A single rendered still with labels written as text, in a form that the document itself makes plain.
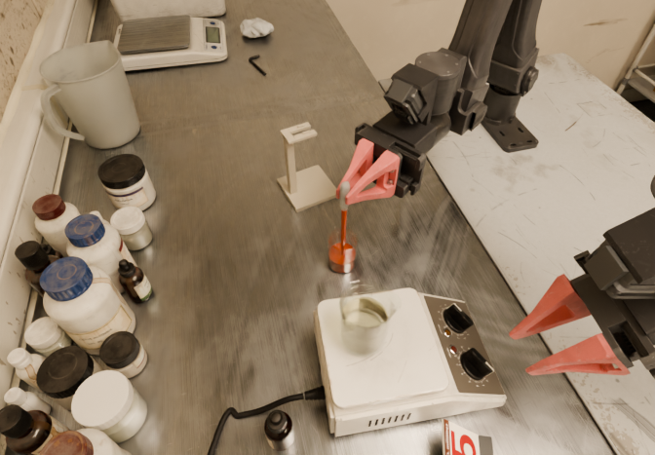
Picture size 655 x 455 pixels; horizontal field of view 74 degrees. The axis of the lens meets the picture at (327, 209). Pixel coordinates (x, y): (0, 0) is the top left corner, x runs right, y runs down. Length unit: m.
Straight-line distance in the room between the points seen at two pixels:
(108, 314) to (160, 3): 0.91
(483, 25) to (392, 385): 0.45
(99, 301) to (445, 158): 0.59
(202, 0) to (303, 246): 0.82
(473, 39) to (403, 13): 1.30
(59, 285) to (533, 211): 0.67
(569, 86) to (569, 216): 0.41
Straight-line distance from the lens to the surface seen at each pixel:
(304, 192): 0.73
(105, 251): 0.61
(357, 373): 0.47
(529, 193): 0.81
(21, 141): 0.81
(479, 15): 0.64
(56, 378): 0.58
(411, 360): 0.48
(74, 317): 0.56
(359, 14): 1.86
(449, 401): 0.50
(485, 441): 0.56
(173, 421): 0.57
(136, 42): 1.15
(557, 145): 0.93
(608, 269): 0.36
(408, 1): 1.92
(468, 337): 0.56
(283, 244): 0.67
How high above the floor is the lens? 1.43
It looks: 48 degrees down
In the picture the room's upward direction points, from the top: straight up
